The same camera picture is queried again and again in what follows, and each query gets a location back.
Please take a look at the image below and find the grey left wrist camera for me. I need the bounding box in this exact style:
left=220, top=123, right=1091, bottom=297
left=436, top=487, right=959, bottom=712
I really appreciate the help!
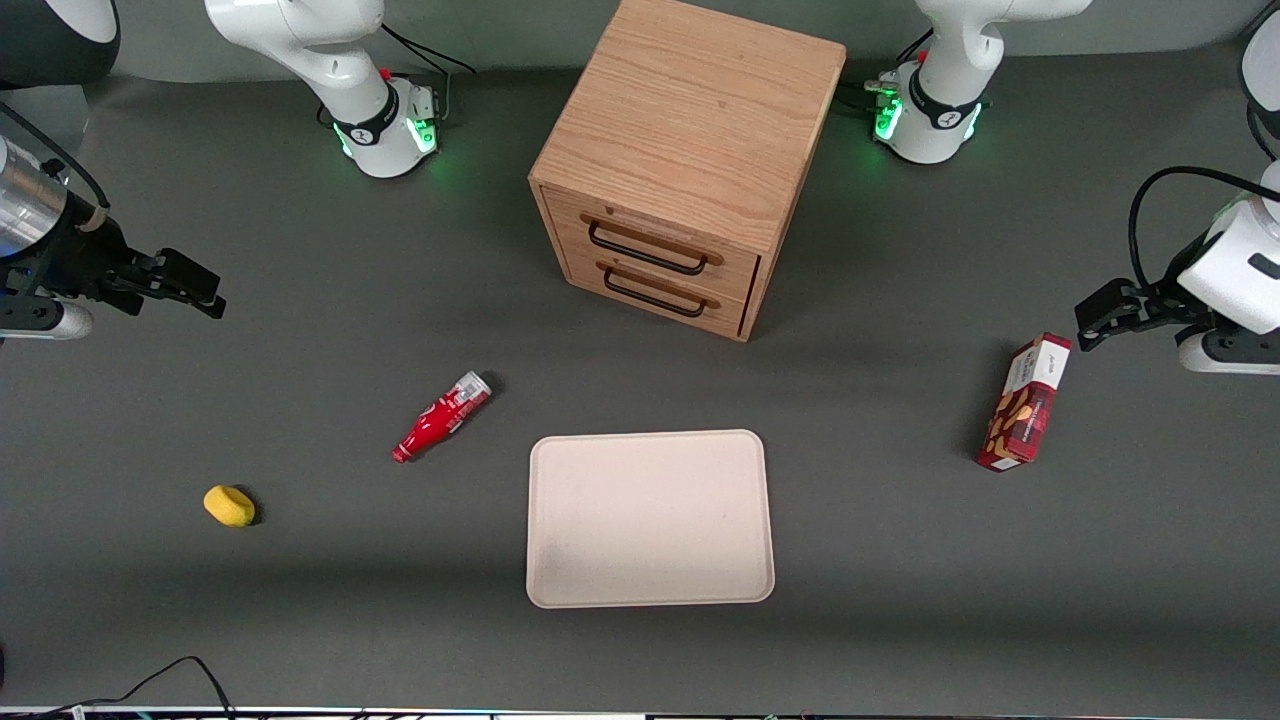
left=1177, top=328, right=1280, bottom=377

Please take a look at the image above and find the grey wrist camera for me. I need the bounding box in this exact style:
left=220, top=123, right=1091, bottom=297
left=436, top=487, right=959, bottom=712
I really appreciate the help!
left=1177, top=328, right=1280, bottom=377
left=0, top=296, right=96, bottom=342

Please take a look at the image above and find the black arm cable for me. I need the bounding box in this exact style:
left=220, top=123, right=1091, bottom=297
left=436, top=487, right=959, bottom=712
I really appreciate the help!
left=0, top=100, right=109, bottom=233
left=1128, top=165, right=1280, bottom=293

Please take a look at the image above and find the red snack box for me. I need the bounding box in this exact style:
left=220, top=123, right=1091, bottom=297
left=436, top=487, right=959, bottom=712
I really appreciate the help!
left=976, top=333, right=1073, bottom=473

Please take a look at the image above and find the black left base cable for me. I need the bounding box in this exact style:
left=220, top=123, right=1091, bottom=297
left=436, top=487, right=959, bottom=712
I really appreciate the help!
left=838, top=28, right=935, bottom=113

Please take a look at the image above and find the wooden drawer cabinet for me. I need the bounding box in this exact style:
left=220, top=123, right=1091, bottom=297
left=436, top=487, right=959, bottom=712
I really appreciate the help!
left=528, top=0, right=848, bottom=344

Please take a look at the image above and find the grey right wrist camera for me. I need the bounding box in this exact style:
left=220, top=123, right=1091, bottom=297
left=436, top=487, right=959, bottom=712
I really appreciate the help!
left=0, top=296, right=96, bottom=342

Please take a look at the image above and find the thin black table cable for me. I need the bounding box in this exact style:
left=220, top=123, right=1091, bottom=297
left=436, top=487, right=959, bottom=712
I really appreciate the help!
left=0, top=655, right=237, bottom=720

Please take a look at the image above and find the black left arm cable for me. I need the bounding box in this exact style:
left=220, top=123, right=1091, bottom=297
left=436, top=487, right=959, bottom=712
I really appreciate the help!
left=1128, top=165, right=1280, bottom=293

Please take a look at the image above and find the black base cable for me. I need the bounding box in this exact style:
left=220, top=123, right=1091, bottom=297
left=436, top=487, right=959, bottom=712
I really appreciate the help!
left=378, top=24, right=477, bottom=123
left=838, top=28, right=935, bottom=113

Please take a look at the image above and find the beige plastic tray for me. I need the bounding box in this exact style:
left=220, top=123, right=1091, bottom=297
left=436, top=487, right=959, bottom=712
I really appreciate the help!
left=526, top=430, right=777, bottom=609

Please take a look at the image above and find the black metal drawer handle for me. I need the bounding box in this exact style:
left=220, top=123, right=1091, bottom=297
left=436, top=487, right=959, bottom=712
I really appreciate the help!
left=597, top=260, right=721, bottom=320
left=583, top=214, right=725, bottom=277

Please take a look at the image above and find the red coke bottle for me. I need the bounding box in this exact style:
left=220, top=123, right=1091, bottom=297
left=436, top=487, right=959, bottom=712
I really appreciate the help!
left=391, top=370, right=493, bottom=465

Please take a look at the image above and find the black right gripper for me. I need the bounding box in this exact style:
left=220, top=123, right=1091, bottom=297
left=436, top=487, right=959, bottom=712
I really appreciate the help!
left=0, top=215, right=227, bottom=320

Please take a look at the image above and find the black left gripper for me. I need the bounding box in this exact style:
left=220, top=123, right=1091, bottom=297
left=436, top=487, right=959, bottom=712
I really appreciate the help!
left=1075, top=235, right=1217, bottom=352

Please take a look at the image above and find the black right base cable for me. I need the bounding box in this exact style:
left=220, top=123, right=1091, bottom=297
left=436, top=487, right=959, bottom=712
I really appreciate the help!
left=378, top=24, right=477, bottom=123

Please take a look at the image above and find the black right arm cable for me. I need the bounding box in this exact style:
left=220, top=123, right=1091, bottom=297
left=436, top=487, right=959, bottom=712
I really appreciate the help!
left=0, top=100, right=109, bottom=233

